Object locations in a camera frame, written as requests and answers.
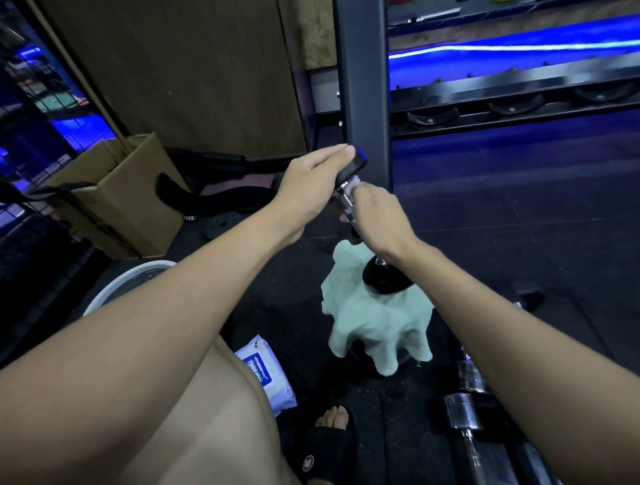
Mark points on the person's left hand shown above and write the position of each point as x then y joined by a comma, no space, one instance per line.
310,190

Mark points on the person's right hand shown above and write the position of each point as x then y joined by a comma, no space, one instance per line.
385,225

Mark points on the white wet wipe sheet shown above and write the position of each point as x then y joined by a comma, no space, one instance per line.
354,182

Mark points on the small chrome dumbbell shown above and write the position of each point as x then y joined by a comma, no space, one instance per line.
472,377

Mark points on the white blue wet wipes pack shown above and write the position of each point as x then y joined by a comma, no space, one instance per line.
275,385

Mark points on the large chrome dumbbell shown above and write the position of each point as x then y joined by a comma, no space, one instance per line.
462,412

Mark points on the person's left forearm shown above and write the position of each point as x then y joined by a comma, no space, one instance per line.
125,355

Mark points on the person's right forearm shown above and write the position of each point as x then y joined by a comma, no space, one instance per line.
555,385

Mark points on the person's left leg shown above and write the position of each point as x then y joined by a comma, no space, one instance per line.
210,434

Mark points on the black padded bench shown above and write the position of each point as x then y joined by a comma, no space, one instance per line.
220,200

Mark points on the small black weight plate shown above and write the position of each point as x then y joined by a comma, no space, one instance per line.
220,226

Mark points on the light green cloth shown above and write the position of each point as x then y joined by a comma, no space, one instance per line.
370,325

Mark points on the dark metal rack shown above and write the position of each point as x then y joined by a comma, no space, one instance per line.
500,90

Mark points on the brown cardboard box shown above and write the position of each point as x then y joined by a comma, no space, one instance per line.
130,210

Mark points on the white rimmed basin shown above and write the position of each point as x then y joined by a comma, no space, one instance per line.
125,282

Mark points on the steel barbell bar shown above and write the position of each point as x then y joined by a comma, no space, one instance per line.
435,15

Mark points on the glowing white light strip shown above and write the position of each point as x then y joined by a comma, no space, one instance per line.
525,48

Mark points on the black left sandal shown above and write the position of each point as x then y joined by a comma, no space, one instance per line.
325,454

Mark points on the thin wooden stick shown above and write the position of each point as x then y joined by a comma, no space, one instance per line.
80,75

